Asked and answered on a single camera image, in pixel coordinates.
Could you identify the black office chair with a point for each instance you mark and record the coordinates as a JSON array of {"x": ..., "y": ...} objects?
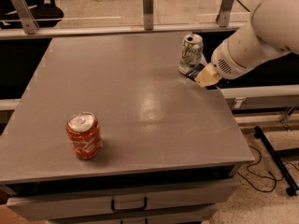
[{"x": 45, "y": 12}]

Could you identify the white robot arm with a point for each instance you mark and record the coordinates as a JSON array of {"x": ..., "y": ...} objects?
[{"x": 271, "y": 32}]

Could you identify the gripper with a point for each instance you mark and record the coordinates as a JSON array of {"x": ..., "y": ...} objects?
[{"x": 221, "y": 60}]

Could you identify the left metal bracket post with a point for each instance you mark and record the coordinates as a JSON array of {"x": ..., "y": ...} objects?
[{"x": 28, "y": 22}]

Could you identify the metal bracket post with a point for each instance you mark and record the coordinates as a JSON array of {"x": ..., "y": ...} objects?
[
  {"x": 28, "y": 22},
  {"x": 223, "y": 17},
  {"x": 148, "y": 14}
]

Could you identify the right metal bracket post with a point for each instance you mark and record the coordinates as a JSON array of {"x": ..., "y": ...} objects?
[{"x": 223, "y": 17}]

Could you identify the red coca-cola can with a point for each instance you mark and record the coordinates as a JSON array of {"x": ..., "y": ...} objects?
[{"x": 83, "y": 132}]

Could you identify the white green 7up can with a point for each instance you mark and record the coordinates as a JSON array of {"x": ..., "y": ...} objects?
[{"x": 191, "y": 54}]

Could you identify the middle metal bracket post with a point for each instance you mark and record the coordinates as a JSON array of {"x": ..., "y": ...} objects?
[{"x": 148, "y": 14}]

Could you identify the dark blue rxbar wrapper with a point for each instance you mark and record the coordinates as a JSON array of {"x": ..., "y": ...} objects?
[{"x": 195, "y": 71}]

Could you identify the grey lower drawer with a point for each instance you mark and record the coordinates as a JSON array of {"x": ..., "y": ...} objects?
[{"x": 174, "y": 215}]

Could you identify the black stand base bar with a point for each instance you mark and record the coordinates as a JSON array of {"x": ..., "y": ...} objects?
[{"x": 293, "y": 188}]

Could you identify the black drawer handle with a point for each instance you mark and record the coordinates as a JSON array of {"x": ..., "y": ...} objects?
[{"x": 129, "y": 206}]

